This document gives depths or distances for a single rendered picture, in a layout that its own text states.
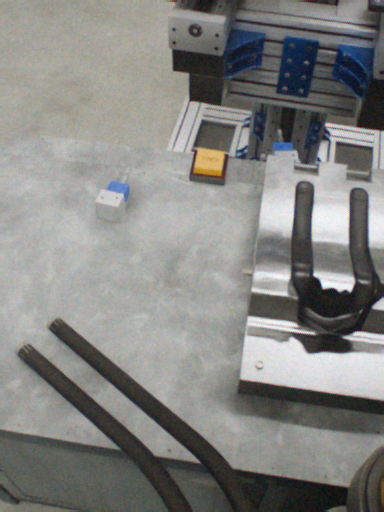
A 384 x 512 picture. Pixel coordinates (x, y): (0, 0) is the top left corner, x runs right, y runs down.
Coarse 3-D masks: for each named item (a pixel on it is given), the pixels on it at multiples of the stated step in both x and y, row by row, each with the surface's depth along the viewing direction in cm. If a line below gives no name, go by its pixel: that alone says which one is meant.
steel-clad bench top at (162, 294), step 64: (0, 192) 128; (64, 192) 128; (192, 192) 128; (256, 192) 128; (0, 256) 118; (64, 256) 118; (128, 256) 118; (192, 256) 118; (0, 320) 109; (64, 320) 109; (128, 320) 109; (192, 320) 110; (0, 384) 102; (192, 384) 102; (256, 448) 96; (320, 448) 96
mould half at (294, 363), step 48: (288, 192) 117; (336, 192) 116; (288, 240) 110; (336, 240) 110; (288, 288) 98; (336, 288) 98; (288, 336) 101; (336, 336) 101; (240, 384) 98; (288, 384) 96; (336, 384) 96
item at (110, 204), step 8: (128, 168) 128; (128, 176) 127; (112, 184) 124; (120, 184) 124; (104, 192) 121; (112, 192) 121; (120, 192) 123; (128, 192) 125; (96, 200) 120; (104, 200) 120; (112, 200) 120; (120, 200) 120; (104, 208) 120; (112, 208) 120; (120, 208) 121; (104, 216) 123; (112, 216) 122; (120, 216) 122
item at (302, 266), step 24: (312, 192) 117; (360, 192) 117; (312, 216) 113; (360, 216) 114; (360, 240) 111; (312, 264) 102; (360, 264) 104; (312, 288) 99; (360, 288) 101; (312, 312) 102; (336, 312) 100; (360, 312) 101
